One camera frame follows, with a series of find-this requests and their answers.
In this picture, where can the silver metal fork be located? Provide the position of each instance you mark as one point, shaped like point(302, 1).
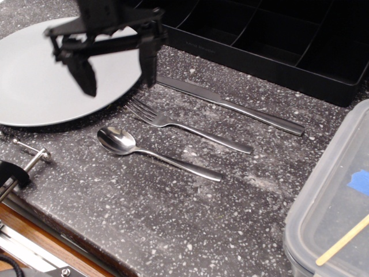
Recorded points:
point(158, 119)

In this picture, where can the wooden stick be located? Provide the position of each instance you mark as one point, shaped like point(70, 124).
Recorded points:
point(342, 242)

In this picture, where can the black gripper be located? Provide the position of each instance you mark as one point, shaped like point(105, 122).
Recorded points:
point(105, 27)

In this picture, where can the grey round plate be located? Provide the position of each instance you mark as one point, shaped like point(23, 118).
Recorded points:
point(36, 90)

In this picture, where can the clear plastic container lid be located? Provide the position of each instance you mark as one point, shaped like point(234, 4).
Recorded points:
point(327, 208)

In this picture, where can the black cutlery organizer tray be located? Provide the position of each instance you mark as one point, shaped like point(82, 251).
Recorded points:
point(319, 48)

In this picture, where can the metal rail with screw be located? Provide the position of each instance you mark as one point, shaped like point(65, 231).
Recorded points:
point(39, 262)

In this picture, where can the silver metal spoon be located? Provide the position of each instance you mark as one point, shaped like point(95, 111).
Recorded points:
point(120, 142)

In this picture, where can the blue tape piece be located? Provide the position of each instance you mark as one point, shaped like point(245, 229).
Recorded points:
point(359, 181)

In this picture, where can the silver metal knife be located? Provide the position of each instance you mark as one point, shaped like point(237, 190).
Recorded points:
point(215, 98)

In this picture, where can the metal clamp with black knob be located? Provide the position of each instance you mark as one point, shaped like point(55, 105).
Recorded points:
point(13, 175)

